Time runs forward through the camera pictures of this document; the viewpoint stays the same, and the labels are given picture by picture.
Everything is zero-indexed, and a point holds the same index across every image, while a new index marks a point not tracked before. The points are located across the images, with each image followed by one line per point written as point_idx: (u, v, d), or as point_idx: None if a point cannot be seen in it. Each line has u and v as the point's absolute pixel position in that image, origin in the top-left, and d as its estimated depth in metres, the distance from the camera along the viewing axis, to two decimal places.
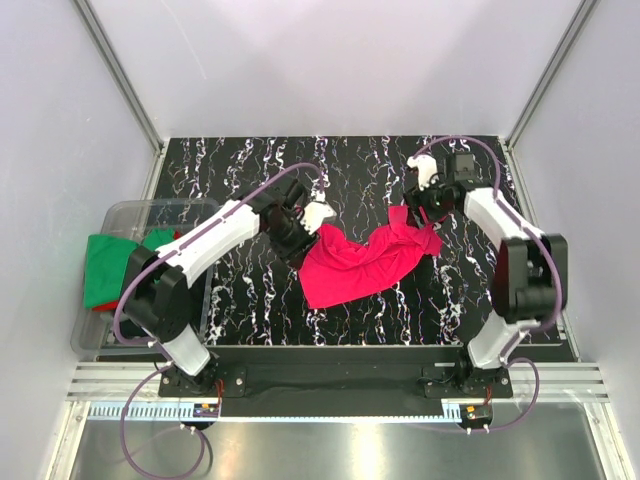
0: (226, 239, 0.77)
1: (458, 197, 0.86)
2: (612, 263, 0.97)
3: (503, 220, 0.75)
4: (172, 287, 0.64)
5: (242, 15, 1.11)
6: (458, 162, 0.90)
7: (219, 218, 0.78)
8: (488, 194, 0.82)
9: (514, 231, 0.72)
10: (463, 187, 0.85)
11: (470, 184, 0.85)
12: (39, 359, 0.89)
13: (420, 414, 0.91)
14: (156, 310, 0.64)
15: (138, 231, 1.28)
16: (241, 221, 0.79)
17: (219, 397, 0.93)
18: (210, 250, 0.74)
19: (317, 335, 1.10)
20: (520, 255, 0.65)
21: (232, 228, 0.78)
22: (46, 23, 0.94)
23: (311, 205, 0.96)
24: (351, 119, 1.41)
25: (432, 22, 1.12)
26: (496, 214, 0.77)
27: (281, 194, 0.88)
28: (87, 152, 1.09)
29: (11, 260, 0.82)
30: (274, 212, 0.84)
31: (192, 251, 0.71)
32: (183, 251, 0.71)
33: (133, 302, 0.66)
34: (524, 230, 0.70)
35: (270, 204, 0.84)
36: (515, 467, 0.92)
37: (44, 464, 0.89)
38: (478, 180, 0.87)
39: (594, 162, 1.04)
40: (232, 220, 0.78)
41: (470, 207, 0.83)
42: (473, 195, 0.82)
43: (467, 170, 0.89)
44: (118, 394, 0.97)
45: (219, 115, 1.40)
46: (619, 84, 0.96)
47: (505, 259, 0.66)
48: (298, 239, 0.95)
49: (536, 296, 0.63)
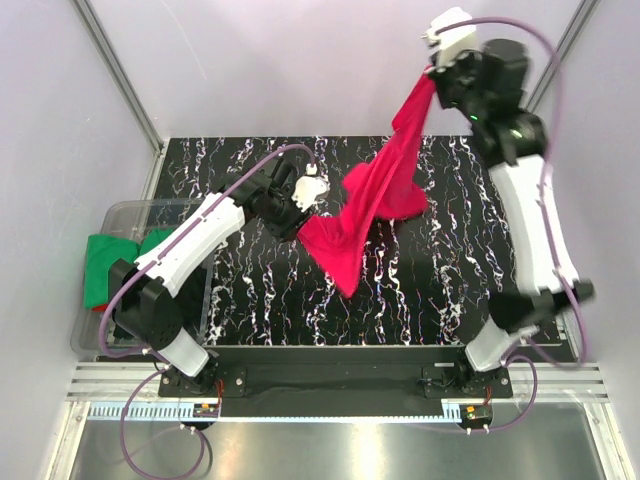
0: (207, 239, 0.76)
1: (490, 146, 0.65)
2: (612, 262, 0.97)
3: (539, 244, 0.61)
4: (154, 300, 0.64)
5: (242, 15, 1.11)
6: (504, 73, 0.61)
7: (199, 218, 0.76)
8: (533, 179, 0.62)
9: (545, 272, 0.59)
10: (501, 138, 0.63)
11: (511, 134, 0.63)
12: (38, 359, 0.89)
13: (420, 414, 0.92)
14: (143, 322, 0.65)
15: (138, 231, 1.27)
16: (225, 216, 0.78)
17: (218, 397, 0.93)
18: (193, 253, 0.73)
19: (317, 335, 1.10)
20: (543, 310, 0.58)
21: (213, 226, 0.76)
22: (45, 22, 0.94)
23: (302, 179, 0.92)
24: (351, 118, 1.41)
25: (432, 22, 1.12)
26: (530, 225, 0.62)
27: (266, 177, 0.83)
28: (87, 152, 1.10)
29: (11, 260, 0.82)
30: (260, 199, 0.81)
31: (172, 259, 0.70)
32: (163, 260, 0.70)
33: (122, 314, 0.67)
34: (556, 275, 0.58)
35: (255, 193, 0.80)
36: (515, 466, 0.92)
37: (44, 464, 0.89)
38: (526, 129, 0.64)
39: (594, 161, 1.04)
40: (213, 218, 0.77)
41: (499, 179, 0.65)
42: (513, 172, 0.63)
43: (515, 90, 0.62)
44: (118, 394, 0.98)
45: (218, 115, 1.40)
46: (619, 84, 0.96)
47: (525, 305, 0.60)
48: (292, 217, 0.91)
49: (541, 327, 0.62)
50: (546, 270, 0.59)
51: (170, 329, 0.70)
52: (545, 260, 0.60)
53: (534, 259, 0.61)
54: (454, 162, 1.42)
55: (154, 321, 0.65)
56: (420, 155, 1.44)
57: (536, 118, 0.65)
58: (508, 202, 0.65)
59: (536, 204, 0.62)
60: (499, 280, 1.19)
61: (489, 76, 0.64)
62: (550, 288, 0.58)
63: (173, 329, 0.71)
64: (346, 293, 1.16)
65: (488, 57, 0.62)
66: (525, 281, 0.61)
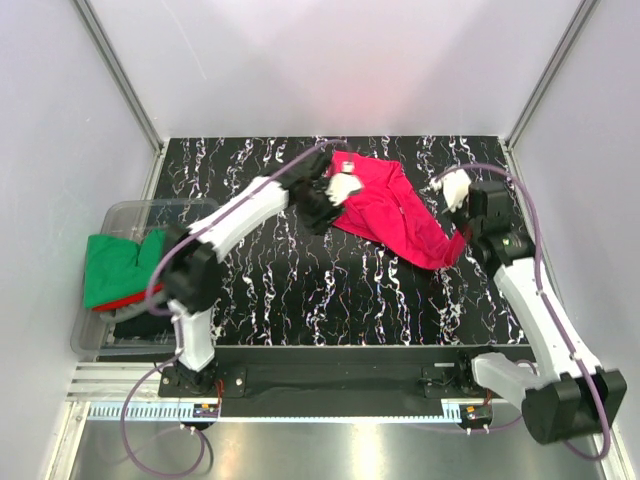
0: (253, 217, 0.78)
1: (488, 257, 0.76)
2: (612, 263, 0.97)
3: (548, 327, 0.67)
4: (204, 263, 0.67)
5: (241, 15, 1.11)
6: (490, 205, 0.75)
7: (248, 196, 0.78)
8: (529, 276, 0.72)
9: (565, 361, 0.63)
10: (497, 252, 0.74)
11: (504, 247, 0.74)
12: (38, 359, 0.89)
13: (420, 414, 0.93)
14: (190, 284, 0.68)
15: (138, 231, 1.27)
16: (271, 197, 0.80)
17: (219, 397, 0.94)
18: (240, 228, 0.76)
19: (317, 335, 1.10)
20: (571, 403, 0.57)
21: (259, 206, 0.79)
22: (46, 23, 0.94)
23: (337, 177, 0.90)
24: (351, 119, 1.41)
25: (432, 23, 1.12)
26: (541, 315, 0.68)
27: (307, 169, 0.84)
28: (87, 153, 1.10)
29: (11, 260, 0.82)
30: (300, 188, 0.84)
31: (221, 229, 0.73)
32: (214, 228, 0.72)
33: (167, 276, 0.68)
34: (576, 362, 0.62)
35: (296, 182, 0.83)
36: (515, 466, 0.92)
37: (44, 464, 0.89)
38: (514, 239, 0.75)
39: (594, 162, 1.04)
40: (260, 197, 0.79)
41: (503, 281, 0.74)
42: (508, 272, 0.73)
43: (500, 215, 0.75)
44: (118, 394, 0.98)
45: (218, 115, 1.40)
46: (619, 85, 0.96)
47: (553, 406, 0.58)
48: (327, 210, 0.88)
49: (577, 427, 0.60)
50: (564, 357, 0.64)
51: (207, 297, 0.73)
52: (561, 348, 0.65)
53: (551, 347, 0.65)
54: (454, 162, 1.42)
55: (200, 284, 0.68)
56: (420, 155, 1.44)
57: (525, 235, 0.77)
58: (516, 301, 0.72)
59: (537, 295, 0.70)
60: None
61: (478, 207, 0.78)
62: (571, 373, 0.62)
63: (213, 297, 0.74)
64: (346, 293, 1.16)
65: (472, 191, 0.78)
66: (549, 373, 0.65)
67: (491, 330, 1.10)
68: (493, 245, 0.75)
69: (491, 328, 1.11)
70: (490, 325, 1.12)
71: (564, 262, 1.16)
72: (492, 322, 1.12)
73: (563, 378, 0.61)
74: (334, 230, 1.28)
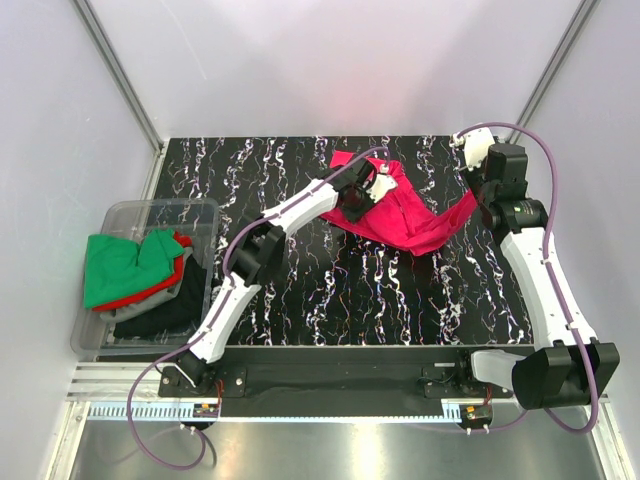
0: (313, 209, 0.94)
1: (497, 223, 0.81)
2: (612, 263, 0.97)
3: (548, 294, 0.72)
4: (274, 242, 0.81)
5: (241, 16, 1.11)
6: (507, 169, 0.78)
7: (309, 193, 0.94)
8: (536, 245, 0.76)
9: (560, 329, 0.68)
10: (506, 217, 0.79)
11: (515, 215, 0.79)
12: (39, 359, 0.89)
13: (420, 413, 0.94)
14: (260, 259, 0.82)
15: (138, 231, 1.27)
16: (325, 196, 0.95)
17: (218, 397, 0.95)
18: (300, 218, 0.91)
19: (317, 335, 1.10)
20: (561, 371, 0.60)
21: (316, 203, 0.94)
22: (47, 24, 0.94)
23: (378, 179, 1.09)
24: (351, 119, 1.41)
25: (432, 23, 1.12)
26: (545, 282, 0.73)
27: (354, 175, 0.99)
28: (87, 153, 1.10)
29: (11, 259, 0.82)
30: (349, 192, 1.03)
31: (289, 217, 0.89)
32: (282, 216, 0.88)
33: (239, 252, 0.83)
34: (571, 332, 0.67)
35: (345, 185, 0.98)
36: (515, 466, 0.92)
37: (44, 464, 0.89)
38: (526, 207, 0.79)
39: (594, 162, 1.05)
40: (318, 194, 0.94)
41: (509, 247, 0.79)
42: (515, 238, 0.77)
43: (516, 181, 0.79)
44: (118, 394, 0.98)
45: (218, 115, 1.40)
46: (620, 85, 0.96)
47: (542, 370, 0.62)
48: (366, 207, 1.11)
49: (564, 393, 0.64)
50: (560, 325, 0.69)
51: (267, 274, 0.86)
52: (558, 316, 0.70)
53: (548, 314, 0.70)
54: (453, 162, 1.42)
55: (266, 259, 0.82)
56: (420, 155, 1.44)
57: (538, 203, 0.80)
58: (521, 268, 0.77)
59: (541, 264, 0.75)
60: (499, 280, 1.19)
61: (496, 172, 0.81)
62: (565, 341, 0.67)
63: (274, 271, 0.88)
64: (346, 293, 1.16)
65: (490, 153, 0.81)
66: (543, 339, 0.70)
67: (492, 331, 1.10)
68: (504, 212, 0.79)
69: (491, 328, 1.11)
70: (490, 325, 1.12)
71: (564, 262, 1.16)
72: (492, 322, 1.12)
73: (556, 345, 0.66)
74: (334, 231, 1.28)
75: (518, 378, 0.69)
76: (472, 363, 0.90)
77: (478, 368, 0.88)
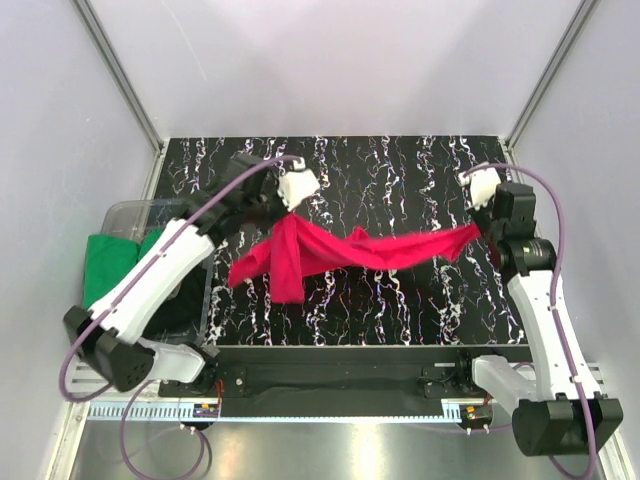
0: (170, 274, 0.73)
1: (505, 261, 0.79)
2: (612, 263, 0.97)
3: (551, 343, 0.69)
4: (109, 352, 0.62)
5: (241, 14, 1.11)
6: (516, 208, 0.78)
7: (157, 255, 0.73)
8: (543, 290, 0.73)
9: (563, 382, 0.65)
10: (514, 256, 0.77)
11: (524, 255, 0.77)
12: (38, 359, 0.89)
13: (420, 414, 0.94)
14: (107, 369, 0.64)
15: (138, 231, 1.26)
16: (185, 249, 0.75)
17: (219, 397, 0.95)
18: (153, 294, 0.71)
19: (317, 335, 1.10)
20: (561, 423, 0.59)
21: (170, 265, 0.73)
22: (46, 24, 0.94)
23: (286, 179, 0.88)
24: (351, 119, 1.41)
25: (431, 22, 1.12)
26: (550, 332, 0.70)
27: (237, 193, 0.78)
28: (87, 153, 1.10)
29: (10, 259, 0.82)
30: (229, 221, 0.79)
31: (128, 305, 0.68)
32: (119, 307, 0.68)
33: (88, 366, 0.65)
34: (575, 385, 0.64)
35: (224, 214, 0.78)
36: (515, 466, 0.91)
37: (44, 464, 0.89)
38: (535, 247, 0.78)
39: (594, 162, 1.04)
40: (172, 252, 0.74)
41: (515, 287, 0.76)
42: (522, 280, 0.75)
43: (524, 220, 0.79)
44: (119, 394, 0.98)
45: (218, 116, 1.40)
46: (620, 84, 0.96)
47: (542, 421, 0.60)
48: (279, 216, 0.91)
49: (566, 443, 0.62)
50: (564, 377, 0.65)
51: (140, 369, 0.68)
52: (562, 368, 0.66)
53: (552, 365, 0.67)
54: (454, 162, 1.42)
55: (115, 370, 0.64)
56: (420, 155, 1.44)
57: (546, 243, 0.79)
58: (526, 310, 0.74)
59: (548, 310, 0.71)
60: (499, 280, 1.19)
61: (505, 212, 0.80)
62: (568, 394, 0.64)
63: (143, 368, 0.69)
64: (346, 293, 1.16)
65: (499, 192, 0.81)
66: (544, 389, 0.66)
67: (492, 331, 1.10)
68: (513, 251, 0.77)
69: (491, 328, 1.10)
70: (490, 325, 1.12)
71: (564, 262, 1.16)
72: (492, 322, 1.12)
73: (557, 398, 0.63)
74: (334, 231, 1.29)
75: (519, 423, 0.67)
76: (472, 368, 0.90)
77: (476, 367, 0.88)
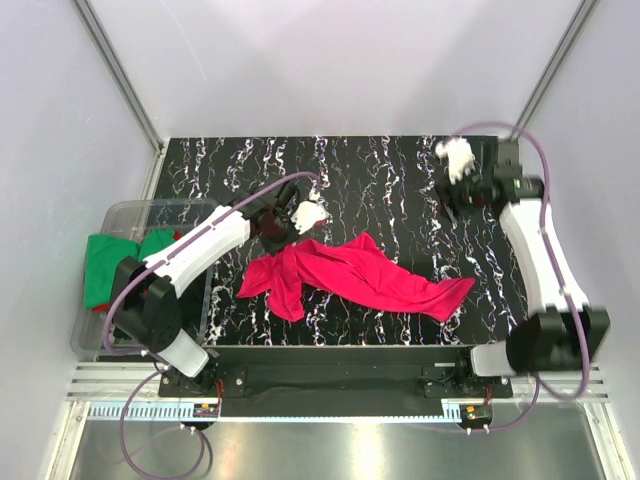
0: (215, 247, 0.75)
1: (497, 197, 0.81)
2: (612, 262, 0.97)
3: (544, 265, 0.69)
4: (160, 299, 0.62)
5: (241, 14, 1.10)
6: (501, 152, 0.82)
7: (208, 226, 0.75)
8: (533, 219, 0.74)
9: (551, 294, 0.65)
10: (504, 190, 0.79)
11: (515, 189, 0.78)
12: (39, 359, 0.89)
13: (420, 413, 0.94)
14: (146, 320, 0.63)
15: (138, 231, 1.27)
16: (231, 231, 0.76)
17: (218, 397, 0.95)
18: (199, 260, 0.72)
19: (317, 335, 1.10)
20: (552, 332, 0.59)
21: (220, 237, 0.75)
22: (46, 23, 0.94)
23: (303, 204, 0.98)
24: (351, 118, 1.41)
25: (432, 22, 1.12)
26: (540, 254, 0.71)
27: (272, 196, 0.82)
28: (87, 153, 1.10)
29: (11, 259, 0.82)
30: (265, 217, 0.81)
31: (180, 261, 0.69)
32: (171, 261, 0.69)
33: (121, 313, 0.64)
34: (563, 296, 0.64)
35: (261, 209, 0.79)
36: (515, 465, 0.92)
37: (44, 464, 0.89)
38: (525, 182, 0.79)
39: (595, 161, 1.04)
40: (222, 227, 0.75)
41: (509, 221, 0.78)
42: (514, 210, 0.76)
43: (511, 162, 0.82)
44: (118, 394, 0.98)
45: (218, 115, 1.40)
46: (621, 84, 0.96)
47: (534, 327, 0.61)
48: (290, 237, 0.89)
49: (558, 361, 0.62)
50: (553, 291, 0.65)
51: (168, 332, 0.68)
52: (551, 283, 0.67)
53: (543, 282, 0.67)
54: None
55: (155, 321, 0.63)
56: (420, 155, 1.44)
57: (536, 179, 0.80)
58: (519, 240, 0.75)
59: (538, 235, 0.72)
60: (499, 280, 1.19)
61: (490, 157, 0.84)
62: (557, 306, 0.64)
63: (172, 332, 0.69)
64: None
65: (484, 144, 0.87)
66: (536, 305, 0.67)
67: (492, 331, 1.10)
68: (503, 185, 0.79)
69: (491, 328, 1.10)
70: (490, 325, 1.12)
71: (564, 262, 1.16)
72: (492, 322, 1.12)
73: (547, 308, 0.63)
74: (334, 231, 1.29)
75: (513, 345, 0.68)
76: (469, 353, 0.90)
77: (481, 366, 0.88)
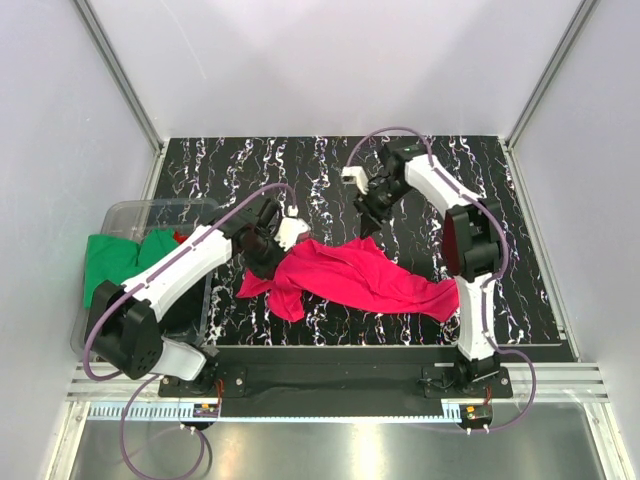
0: (196, 268, 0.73)
1: (397, 165, 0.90)
2: (611, 263, 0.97)
3: (443, 188, 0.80)
4: (140, 323, 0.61)
5: (241, 15, 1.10)
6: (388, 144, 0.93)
7: (188, 247, 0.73)
8: (424, 162, 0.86)
9: (454, 198, 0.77)
10: (401, 157, 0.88)
11: (407, 152, 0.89)
12: (39, 359, 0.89)
13: (421, 414, 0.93)
14: (125, 346, 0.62)
15: (138, 231, 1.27)
16: (212, 251, 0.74)
17: (218, 397, 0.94)
18: (180, 282, 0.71)
19: (317, 335, 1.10)
20: (464, 220, 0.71)
21: (201, 258, 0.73)
22: (46, 24, 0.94)
23: (284, 221, 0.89)
24: (351, 119, 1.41)
25: (432, 23, 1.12)
26: (435, 182, 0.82)
27: (254, 214, 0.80)
28: (87, 153, 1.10)
29: (11, 259, 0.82)
30: (247, 235, 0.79)
31: (160, 284, 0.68)
32: (151, 284, 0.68)
33: (100, 340, 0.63)
34: (463, 197, 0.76)
35: (242, 228, 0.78)
36: (515, 464, 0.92)
37: (44, 464, 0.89)
38: (413, 146, 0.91)
39: (594, 162, 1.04)
40: (202, 247, 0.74)
41: (411, 175, 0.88)
42: (412, 165, 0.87)
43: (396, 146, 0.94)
44: (119, 394, 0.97)
45: (218, 115, 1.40)
46: (620, 84, 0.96)
47: (450, 224, 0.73)
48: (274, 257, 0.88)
49: (482, 250, 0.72)
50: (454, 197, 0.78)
51: (149, 357, 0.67)
52: (449, 193, 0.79)
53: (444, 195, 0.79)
54: (454, 162, 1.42)
55: (134, 346, 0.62)
56: None
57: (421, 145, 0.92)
58: (422, 183, 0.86)
59: (432, 171, 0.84)
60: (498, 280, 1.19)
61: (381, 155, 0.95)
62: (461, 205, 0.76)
63: (153, 356, 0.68)
64: None
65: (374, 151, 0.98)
66: None
67: None
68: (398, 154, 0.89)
69: None
70: None
71: (564, 261, 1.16)
72: None
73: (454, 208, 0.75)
74: (334, 231, 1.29)
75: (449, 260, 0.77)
76: (460, 352, 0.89)
77: (486, 365, 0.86)
